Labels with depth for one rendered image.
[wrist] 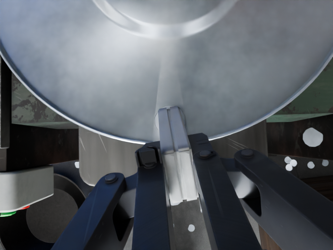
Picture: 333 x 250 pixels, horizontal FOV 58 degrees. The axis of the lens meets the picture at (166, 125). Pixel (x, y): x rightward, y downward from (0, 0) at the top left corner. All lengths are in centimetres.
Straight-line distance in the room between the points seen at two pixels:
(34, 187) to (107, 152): 27
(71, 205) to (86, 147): 85
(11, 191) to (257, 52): 34
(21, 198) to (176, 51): 30
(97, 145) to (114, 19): 10
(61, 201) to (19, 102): 71
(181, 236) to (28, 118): 75
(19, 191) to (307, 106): 38
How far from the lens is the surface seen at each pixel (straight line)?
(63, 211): 109
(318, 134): 39
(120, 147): 23
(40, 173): 50
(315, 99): 40
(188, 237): 105
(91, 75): 23
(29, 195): 47
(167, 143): 15
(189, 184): 15
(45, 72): 25
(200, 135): 18
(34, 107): 40
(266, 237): 99
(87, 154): 23
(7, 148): 43
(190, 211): 103
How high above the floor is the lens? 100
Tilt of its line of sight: 86 degrees down
